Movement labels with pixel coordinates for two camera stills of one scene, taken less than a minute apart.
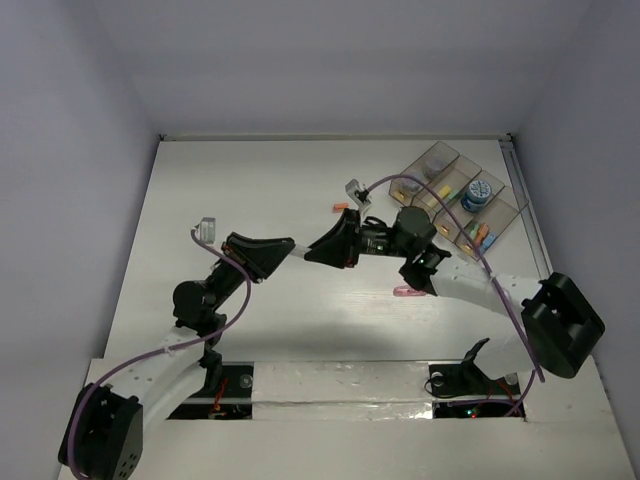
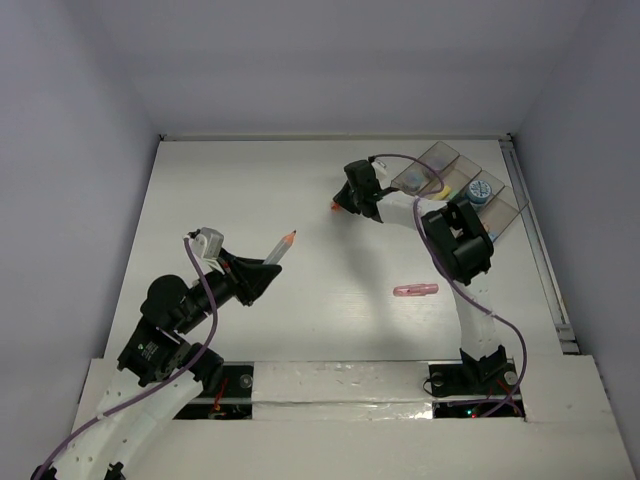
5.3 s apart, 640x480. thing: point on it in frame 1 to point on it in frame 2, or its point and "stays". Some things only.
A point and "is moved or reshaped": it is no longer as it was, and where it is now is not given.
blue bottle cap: x=479 y=191 stays
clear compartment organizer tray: x=483 y=206 stays
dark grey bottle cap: x=410 y=184 stays
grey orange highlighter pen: x=300 y=251 is moved or reshaped
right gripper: x=340 y=245 to x=342 y=199
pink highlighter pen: x=408 y=290 stays
